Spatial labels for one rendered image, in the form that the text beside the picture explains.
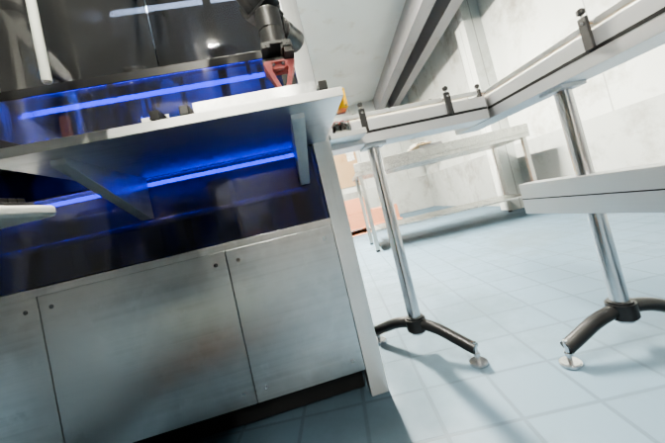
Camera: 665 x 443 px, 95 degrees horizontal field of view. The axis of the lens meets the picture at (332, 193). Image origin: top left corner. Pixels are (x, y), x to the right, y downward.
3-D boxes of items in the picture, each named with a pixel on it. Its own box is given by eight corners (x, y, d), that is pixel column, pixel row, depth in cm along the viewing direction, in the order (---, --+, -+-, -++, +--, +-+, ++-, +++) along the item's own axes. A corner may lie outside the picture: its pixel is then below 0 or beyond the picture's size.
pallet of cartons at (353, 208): (339, 239, 568) (331, 204, 571) (339, 234, 662) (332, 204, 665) (406, 224, 566) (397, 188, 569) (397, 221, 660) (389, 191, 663)
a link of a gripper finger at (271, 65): (301, 103, 72) (292, 67, 73) (302, 88, 65) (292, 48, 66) (272, 108, 71) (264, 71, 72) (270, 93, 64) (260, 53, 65)
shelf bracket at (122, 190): (143, 220, 95) (136, 180, 96) (154, 218, 96) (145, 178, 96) (61, 222, 62) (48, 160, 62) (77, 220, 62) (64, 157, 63)
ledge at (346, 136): (327, 148, 118) (326, 143, 118) (358, 141, 120) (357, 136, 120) (331, 139, 104) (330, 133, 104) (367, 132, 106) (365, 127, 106)
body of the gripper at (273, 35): (293, 72, 74) (286, 44, 74) (292, 45, 64) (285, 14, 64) (265, 77, 73) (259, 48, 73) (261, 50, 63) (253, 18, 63)
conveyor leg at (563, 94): (599, 319, 100) (538, 95, 103) (621, 311, 101) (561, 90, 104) (628, 329, 91) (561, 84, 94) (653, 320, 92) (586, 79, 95)
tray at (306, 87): (231, 151, 97) (229, 141, 98) (311, 135, 101) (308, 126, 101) (195, 119, 64) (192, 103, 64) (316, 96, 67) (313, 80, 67)
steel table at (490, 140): (550, 212, 351) (526, 123, 355) (374, 253, 352) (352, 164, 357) (512, 211, 429) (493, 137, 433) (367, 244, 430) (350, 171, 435)
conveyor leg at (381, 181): (403, 331, 124) (359, 149, 127) (424, 324, 125) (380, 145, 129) (412, 340, 115) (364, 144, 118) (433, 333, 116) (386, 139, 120)
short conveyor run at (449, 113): (328, 150, 113) (318, 110, 114) (324, 158, 129) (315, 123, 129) (493, 116, 122) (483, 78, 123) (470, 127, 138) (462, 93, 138)
